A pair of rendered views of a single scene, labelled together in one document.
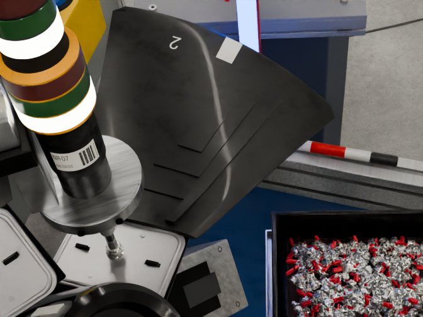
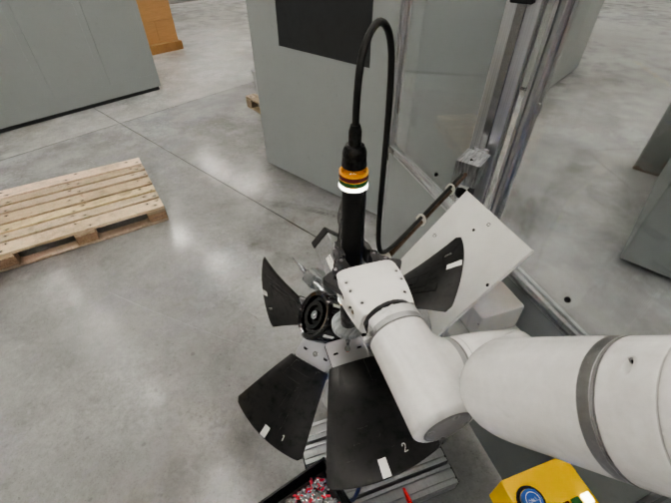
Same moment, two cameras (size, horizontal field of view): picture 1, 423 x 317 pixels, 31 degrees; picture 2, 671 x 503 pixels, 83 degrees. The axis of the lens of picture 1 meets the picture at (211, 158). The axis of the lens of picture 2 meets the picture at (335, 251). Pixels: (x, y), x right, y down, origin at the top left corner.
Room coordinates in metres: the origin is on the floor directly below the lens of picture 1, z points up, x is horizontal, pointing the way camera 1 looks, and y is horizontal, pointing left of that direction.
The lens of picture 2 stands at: (0.62, -0.27, 1.92)
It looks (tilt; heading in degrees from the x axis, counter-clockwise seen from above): 41 degrees down; 138
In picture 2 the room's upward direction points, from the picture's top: straight up
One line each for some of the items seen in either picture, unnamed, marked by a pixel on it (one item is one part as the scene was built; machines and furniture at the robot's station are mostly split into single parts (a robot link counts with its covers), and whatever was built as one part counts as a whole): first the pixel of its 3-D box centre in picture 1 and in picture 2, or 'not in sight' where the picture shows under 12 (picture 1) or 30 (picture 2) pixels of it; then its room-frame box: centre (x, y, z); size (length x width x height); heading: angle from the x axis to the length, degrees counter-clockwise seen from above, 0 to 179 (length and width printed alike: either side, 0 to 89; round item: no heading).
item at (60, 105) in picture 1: (47, 78); not in sight; (0.28, 0.08, 1.38); 0.04 x 0.04 x 0.01
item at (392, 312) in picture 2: not in sight; (391, 327); (0.43, 0.01, 1.48); 0.09 x 0.03 x 0.08; 66
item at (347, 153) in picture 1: (343, 152); not in sight; (0.57, -0.17, 0.87); 0.14 x 0.01 x 0.01; 67
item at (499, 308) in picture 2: not in sight; (485, 304); (0.34, 0.69, 0.92); 0.17 x 0.16 x 0.11; 66
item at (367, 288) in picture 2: not in sight; (376, 295); (0.38, 0.04, 1.48); 0.11 x 0.10 x 0.07; 156
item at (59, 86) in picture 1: (40, 61); not in sight; (0.28, 0.08, 1.40); 0.04 x 0.04 x 0.01
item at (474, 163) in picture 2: not in sight; (471, 167); (0.16, 0.69, 1.37); 0.10 x 0.07 x 0.09; 101
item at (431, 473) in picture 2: not in sight; (372, 457); (0.24, 0.32, 0.04); 0.62 x 0.45 x 0.08; 66
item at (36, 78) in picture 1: (47, 78); not in sight; (0.28, 0.08, 1.38); 0.04 x 0.04 x 0.05
